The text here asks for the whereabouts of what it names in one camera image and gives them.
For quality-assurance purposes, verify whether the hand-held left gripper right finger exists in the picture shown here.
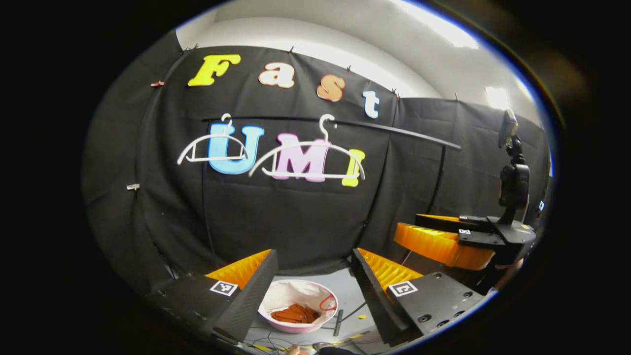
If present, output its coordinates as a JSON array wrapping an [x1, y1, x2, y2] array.
[[351, 247, 487, 347]]

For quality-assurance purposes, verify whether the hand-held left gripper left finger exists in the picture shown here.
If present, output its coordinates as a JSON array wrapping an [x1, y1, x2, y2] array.
[[145, 249, 280, 344]]

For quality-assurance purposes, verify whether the orange corduroy jacket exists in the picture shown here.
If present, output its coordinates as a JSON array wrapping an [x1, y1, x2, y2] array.
[[270, 303, 321, 324]]

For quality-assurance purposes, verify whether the white plastic hanger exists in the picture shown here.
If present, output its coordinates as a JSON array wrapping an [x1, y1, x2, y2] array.
[[248, 114, 366, 181], [176, 113, 250, 166]]

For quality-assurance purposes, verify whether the black backdrop cloth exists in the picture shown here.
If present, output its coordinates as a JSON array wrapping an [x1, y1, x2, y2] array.
[[81, 30, 550, 296]]

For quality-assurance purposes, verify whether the small ceiling light panel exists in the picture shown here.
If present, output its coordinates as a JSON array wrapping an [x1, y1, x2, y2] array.
[[485, 86, 511, 110]]

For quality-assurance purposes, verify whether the row of black cloth clips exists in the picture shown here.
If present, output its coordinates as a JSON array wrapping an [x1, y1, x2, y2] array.
[[181, 43, 460, 101]]

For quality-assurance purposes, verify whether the black floor cable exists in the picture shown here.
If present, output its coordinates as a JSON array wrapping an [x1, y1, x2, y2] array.
[[339, 301, 369, 324]]

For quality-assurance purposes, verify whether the black clothes rail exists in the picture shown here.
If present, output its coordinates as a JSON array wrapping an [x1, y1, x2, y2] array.
[[200, 115, 462, 257]]

